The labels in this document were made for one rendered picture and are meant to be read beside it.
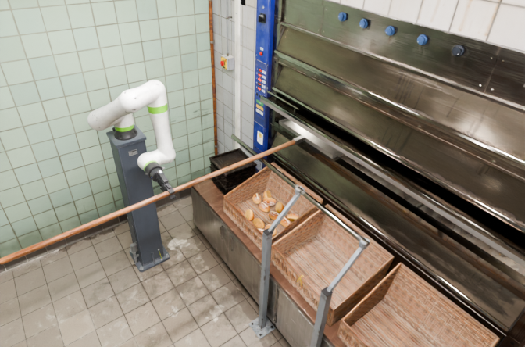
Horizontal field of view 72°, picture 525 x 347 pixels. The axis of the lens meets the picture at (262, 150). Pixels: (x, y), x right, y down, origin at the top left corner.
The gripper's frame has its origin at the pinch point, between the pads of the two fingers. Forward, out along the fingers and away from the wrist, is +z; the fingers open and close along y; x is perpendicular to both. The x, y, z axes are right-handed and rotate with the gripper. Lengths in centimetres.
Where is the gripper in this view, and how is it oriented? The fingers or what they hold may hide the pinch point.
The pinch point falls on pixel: (170, 191)
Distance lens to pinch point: 208.5
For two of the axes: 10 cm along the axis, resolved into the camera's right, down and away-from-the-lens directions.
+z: 5.9, 4.7, -6.6
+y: -0.4, 8.3, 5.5
